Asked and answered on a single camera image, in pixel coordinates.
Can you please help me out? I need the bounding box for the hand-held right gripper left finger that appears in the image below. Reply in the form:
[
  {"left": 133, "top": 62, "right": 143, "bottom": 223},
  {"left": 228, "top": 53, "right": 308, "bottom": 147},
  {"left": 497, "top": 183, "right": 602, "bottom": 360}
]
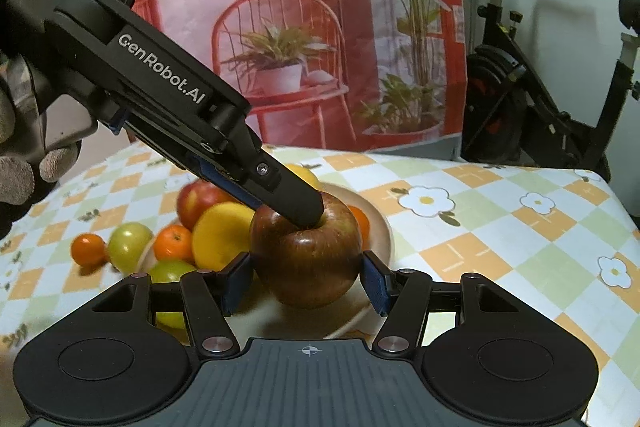
[{"left": 90, "top": 251, "right": 253, "bottom": 354}]

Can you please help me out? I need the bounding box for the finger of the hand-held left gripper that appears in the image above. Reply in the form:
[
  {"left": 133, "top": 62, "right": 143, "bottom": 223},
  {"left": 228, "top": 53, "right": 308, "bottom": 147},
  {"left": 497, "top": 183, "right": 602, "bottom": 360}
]
[{"left": 185, "top": 107, "right": 326, "bottom": 226}]

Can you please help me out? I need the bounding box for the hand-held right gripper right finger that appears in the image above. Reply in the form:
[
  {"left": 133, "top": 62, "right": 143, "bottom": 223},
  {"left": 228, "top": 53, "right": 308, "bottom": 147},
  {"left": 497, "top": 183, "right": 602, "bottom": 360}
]
[{"left": 362, "top": 250, "right": 526, "bottom": 354}]

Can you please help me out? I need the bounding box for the large yellow lemon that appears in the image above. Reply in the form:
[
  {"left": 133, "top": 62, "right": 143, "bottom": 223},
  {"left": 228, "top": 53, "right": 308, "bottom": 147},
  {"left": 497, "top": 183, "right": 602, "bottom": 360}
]
[{"left": 191, "top": 203, "right": 261, "bottom": 272}]

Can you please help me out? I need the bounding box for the beige round plate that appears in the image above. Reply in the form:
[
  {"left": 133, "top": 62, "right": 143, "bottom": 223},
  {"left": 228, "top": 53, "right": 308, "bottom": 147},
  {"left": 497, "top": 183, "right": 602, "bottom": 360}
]
[{"left": 137, "top": 179, "right": 395, "bottom": 343}]

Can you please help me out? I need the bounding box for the dark red apple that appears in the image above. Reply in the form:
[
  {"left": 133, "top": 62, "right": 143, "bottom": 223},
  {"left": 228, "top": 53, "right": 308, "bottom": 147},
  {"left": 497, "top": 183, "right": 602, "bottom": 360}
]
[{"left": 248, "top": 190, "right": 363, "bottom": 309}]

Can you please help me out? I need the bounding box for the person's left hand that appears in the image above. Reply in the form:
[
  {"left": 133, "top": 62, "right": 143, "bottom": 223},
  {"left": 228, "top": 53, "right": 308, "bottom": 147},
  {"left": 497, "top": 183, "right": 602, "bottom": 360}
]
[{"left": 0, "top": 52, "right": 83, "bottom": 240}]

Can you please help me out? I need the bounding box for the yellow citrus fruit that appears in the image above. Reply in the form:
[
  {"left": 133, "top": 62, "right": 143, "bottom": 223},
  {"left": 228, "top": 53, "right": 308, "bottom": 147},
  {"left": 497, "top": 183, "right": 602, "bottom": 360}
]
[{"left": 282, "top": 163, "right": 321, "bottom": 192}]

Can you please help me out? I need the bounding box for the bright green apple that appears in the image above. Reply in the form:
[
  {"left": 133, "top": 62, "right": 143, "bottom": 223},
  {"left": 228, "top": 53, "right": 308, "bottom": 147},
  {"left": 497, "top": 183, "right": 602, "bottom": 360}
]
[{"left": 149, "top": 259, "right": 198, "bottom": 329}]

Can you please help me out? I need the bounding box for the bright red apple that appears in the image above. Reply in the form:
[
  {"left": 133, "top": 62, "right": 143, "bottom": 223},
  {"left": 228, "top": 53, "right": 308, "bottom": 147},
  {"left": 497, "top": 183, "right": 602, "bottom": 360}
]
[{"left": 176, "top": 180, "right": 236, "bottom": 232}]

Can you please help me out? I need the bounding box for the pale green apple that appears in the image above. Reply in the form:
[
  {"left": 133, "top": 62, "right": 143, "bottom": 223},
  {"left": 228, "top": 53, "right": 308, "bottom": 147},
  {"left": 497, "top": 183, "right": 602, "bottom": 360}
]
[{"left": 107, "top": 223, "right": 155, "bottom": 273}]

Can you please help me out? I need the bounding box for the checkered floral tablecloth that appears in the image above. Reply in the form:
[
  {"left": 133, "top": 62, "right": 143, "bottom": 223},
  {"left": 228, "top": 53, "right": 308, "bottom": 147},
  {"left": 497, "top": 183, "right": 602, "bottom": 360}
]
[{"left": 0, "top": 141, "right": 640, "bottom": 427}]

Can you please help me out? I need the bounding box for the black exercise bike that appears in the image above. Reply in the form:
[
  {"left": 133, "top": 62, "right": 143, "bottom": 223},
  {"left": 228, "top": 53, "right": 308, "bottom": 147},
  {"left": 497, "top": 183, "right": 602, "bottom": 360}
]
[{"left": 452, "top": 0, "right": 640, "bottom": 182}]

